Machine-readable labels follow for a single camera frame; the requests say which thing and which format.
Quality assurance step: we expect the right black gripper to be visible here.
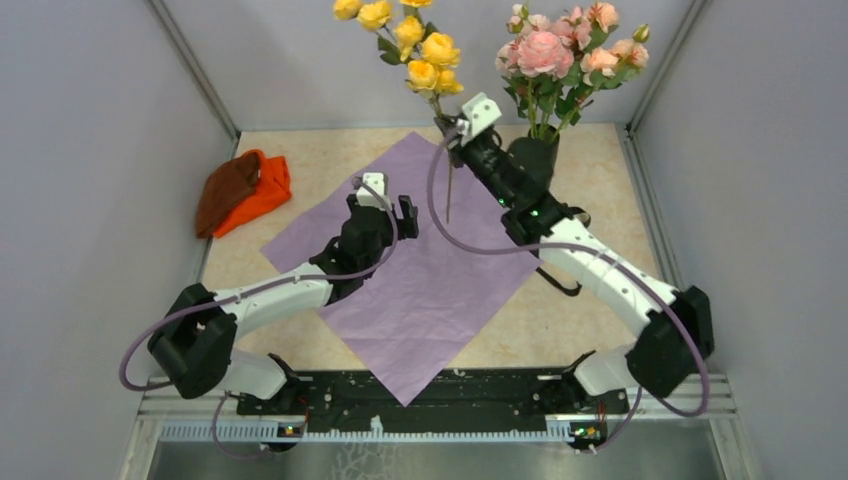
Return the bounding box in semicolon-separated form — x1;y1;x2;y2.
434;114;515;210

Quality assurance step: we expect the purple wrapping paper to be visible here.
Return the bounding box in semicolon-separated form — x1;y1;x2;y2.
296;133;540;404

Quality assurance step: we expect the black ribbon with gold lettering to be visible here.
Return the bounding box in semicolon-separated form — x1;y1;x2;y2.
535;206;592;297

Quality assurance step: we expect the pink flower stem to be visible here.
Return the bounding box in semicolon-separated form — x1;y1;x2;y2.
554;19;651;133
495;3;551;136
522;7;593;143

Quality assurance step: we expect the yellow rose bunch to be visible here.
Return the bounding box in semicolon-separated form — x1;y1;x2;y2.
331;0;465;225

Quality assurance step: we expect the pink and white flower bunch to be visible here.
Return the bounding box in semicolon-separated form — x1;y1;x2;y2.
509;31;574;141

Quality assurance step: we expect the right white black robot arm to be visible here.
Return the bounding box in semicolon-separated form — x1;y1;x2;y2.
431;116;714;412

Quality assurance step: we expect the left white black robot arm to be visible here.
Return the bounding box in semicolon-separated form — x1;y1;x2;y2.
143;194;419;414

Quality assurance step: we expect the black vase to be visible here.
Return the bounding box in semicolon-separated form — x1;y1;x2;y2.
507;124;560;190

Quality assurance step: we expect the peach flower stem in vase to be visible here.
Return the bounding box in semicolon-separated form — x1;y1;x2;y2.
543;1;628;144

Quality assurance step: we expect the orange cloth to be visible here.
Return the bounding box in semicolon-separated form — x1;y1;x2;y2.
213;149;292;238

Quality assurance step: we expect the brown cloth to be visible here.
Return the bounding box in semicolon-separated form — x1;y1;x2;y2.
194;152;261;239

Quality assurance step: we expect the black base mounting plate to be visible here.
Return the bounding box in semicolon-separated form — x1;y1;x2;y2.
235;369;631;419

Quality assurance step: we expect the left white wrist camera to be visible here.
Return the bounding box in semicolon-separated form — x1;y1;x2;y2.
356;172;392;211

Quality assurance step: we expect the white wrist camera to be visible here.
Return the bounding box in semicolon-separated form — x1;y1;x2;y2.
356;172;392;211
456;92;502;146

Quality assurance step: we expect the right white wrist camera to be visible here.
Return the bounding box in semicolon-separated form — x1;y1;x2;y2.
456;92;502;146

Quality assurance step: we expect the aluminium front rail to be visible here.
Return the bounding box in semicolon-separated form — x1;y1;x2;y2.
135;374;740;445

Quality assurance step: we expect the right aluminium frame post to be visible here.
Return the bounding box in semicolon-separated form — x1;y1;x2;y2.
627;0;713;137

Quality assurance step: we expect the aluminium corner frame post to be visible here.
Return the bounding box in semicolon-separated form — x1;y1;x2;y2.
144;0;241;142

